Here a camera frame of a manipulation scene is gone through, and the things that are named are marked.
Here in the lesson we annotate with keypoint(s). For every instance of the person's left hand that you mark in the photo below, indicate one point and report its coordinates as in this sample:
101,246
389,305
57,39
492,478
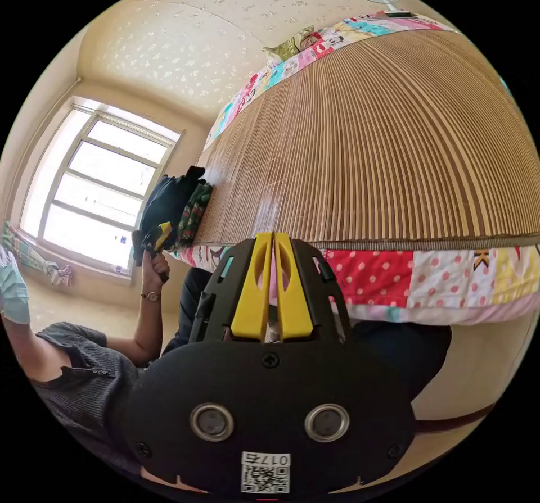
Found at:
157,268

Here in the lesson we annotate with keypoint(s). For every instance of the person's left forearm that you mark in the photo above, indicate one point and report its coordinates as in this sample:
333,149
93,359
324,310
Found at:
147,326

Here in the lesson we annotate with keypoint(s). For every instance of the person's body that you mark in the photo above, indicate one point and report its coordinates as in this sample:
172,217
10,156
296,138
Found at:
84,385

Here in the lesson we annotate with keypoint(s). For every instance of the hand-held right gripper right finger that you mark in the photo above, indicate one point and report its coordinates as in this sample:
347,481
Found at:
295,296

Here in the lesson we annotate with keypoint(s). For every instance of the green patterned pillow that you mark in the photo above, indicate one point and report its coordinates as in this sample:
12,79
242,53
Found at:
295,44

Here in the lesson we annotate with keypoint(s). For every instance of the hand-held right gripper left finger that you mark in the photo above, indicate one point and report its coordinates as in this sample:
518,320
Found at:
252,292

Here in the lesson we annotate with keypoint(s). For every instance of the person's right hand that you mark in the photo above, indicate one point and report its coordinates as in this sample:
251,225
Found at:
162,480

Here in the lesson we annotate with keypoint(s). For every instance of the bed with woven mat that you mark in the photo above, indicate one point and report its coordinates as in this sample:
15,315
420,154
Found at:
379,140

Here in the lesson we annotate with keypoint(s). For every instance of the striped curtain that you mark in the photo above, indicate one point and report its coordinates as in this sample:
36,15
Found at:
29,254

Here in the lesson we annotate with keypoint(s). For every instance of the window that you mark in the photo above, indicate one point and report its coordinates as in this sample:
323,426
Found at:
97,191

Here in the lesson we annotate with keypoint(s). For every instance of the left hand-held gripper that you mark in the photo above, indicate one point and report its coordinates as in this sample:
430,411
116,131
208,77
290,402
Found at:
142,246

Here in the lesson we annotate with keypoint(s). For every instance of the pile of clothes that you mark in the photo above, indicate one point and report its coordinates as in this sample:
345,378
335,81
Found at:
173,210

